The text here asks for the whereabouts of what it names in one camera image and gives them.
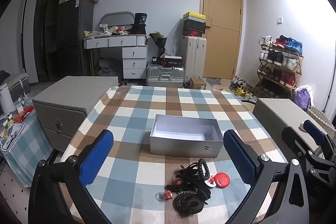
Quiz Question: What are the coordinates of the small brown cardboard box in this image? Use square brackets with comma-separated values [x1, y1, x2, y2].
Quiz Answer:
[190, 77, 206, 90]

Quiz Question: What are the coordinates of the white upright suitcase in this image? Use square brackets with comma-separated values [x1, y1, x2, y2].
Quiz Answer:
[181, 35, 207, 84]

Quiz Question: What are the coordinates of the wooden door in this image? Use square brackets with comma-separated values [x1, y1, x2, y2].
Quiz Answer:
[200, 0, 243, 80]

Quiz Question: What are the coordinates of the arched mirror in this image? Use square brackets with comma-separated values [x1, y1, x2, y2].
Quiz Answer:
[99, 11, 135, 29]

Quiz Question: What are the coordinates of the white cylindrical bin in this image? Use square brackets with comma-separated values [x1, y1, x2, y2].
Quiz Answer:
[0, 83, 14, 115]

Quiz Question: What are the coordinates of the pile of loose shoes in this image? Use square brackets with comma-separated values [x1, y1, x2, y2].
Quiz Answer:
[229, 76, 258, 104]

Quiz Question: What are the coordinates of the black spiral hair tie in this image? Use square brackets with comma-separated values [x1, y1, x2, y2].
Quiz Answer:
[197, 158, 211, 180]

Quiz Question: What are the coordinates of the black shoe box stack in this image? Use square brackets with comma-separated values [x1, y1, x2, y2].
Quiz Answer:
[182, 20, 205, 38]

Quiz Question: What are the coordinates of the wrapped flower bouquet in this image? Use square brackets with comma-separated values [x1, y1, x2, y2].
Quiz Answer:
[149, 31, 168, 58]

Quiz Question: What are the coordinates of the silver suitcase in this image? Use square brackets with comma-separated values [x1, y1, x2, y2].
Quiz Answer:
[146, 61, 186, 88]

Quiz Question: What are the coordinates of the purple bag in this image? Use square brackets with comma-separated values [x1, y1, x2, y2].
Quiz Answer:
[293, 85, 315, 112]

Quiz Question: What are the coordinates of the blue checked side table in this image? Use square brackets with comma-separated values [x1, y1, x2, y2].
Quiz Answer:
[0, 106, 54, 188]

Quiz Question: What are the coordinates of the black red box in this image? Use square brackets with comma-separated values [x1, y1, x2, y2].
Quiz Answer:
[161, 55, 184, 67]

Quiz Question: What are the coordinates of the patterned floor mat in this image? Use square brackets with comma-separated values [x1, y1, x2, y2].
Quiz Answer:
[206, 77, 224, 91]

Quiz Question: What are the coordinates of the grey cloth bundle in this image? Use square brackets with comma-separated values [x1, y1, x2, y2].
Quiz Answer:
[98, 57, 124, 77]

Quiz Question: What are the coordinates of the pile of desk clutter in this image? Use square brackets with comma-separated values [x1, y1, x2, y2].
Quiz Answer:
[84, 25, 132, 39]

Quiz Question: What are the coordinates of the dark wardrobe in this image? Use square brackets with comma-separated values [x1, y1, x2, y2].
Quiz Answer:
[22, 0, 69, 83]

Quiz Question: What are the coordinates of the white dressing table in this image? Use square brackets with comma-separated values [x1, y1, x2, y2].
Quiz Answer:
[83, 34, 148, 80]

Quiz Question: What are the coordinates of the black bag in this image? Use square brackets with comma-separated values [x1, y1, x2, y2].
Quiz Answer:
[130, 13, 147, 35]

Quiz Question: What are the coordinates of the silver cardboard box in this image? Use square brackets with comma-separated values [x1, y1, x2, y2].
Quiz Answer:
[150, 114, 223, 159]

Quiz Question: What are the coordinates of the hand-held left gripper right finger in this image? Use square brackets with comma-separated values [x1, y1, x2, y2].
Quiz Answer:
[223, 130, 315, 224]

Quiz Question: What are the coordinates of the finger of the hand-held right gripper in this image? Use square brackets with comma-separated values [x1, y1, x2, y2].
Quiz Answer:
[303, 119, 336, 159]
[282, 126, 324, 169]

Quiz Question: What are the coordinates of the red round compact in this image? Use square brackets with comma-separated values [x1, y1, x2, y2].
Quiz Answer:
[215, 172, 231, 188]

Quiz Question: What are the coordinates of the yellow shoe box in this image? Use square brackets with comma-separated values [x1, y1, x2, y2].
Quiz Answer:
[183, 12, 206, 21]

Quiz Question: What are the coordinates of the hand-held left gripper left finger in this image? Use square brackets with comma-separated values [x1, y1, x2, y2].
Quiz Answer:
[28, 130, 114, 224]

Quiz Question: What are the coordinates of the checked tablecloth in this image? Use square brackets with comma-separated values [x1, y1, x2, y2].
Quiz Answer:
[60, 85, 289, 224]

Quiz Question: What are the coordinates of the grey nightstand with handle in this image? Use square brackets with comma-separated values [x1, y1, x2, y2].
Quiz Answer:
[33, 76, 118, 151]

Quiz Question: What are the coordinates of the wicker basket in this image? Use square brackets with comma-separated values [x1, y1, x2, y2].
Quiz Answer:
[307, 106, 336, 138]

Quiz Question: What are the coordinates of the dark grey refrigerator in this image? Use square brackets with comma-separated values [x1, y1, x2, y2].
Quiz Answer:
[56, 0, 94, 78]

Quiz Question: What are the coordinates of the wooden shoe rack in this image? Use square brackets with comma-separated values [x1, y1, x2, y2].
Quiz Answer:
[255, 45, 305, 99]

